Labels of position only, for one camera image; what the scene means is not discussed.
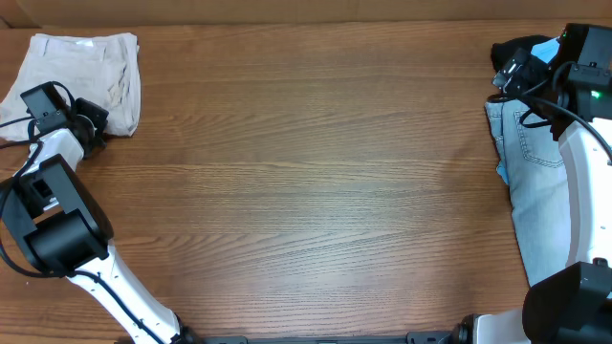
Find beige khaki shorts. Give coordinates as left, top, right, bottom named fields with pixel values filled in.
left=1, top=32, right=142, bottom=140

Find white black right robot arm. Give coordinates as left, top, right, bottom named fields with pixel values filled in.
left=447, top=23, right=611, bottom=343

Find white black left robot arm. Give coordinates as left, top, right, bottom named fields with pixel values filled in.
left=1, top=81, right=201, bottom=344

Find light blue denim jeans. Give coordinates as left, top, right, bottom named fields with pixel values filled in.
left=485, top=100, right=571, bottom=286

